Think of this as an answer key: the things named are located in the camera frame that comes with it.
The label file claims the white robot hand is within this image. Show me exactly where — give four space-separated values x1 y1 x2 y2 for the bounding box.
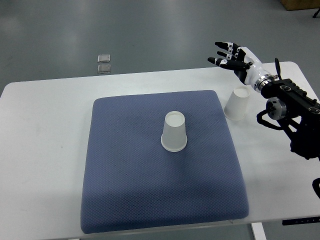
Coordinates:
207 41 273 91

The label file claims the white paper cup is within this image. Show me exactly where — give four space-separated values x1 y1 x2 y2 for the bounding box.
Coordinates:
223 86 250 121
160 111 188 153

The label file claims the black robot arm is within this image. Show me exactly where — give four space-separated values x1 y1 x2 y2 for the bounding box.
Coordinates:
207 41 320 160

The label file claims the cardboard box corner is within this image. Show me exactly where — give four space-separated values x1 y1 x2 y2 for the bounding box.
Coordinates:
280 0 320 11

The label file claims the upper metal floor plate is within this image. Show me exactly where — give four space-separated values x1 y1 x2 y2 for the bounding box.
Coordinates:
97 53 111 63

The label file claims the metal floor plate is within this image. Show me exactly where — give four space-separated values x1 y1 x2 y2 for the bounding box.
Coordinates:
97 53 111 63
97 64 111 74

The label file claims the lower metal floor plate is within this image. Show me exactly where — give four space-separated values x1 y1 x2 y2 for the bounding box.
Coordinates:
97 64 111 74

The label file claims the blue fabric cushion mat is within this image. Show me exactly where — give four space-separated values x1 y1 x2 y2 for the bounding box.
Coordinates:
80 90 249 234

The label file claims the white table leg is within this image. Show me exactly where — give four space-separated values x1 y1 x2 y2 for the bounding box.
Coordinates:
250 222 267 240

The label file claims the black table control panel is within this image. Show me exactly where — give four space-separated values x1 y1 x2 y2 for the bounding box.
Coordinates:
282 216 320 226

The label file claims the black cable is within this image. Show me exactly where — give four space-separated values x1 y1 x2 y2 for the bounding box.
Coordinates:
274 57 283 81

